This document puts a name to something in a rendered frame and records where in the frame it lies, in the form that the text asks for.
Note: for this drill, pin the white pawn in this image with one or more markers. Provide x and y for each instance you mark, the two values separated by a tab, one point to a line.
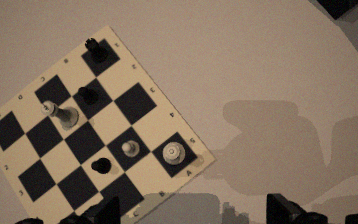
131	148

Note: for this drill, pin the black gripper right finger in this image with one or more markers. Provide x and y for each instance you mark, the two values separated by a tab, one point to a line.
278	208

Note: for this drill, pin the black and cream chessboard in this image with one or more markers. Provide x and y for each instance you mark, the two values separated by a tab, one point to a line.
49	165

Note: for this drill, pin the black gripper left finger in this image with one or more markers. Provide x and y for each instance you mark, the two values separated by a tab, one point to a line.
107	211

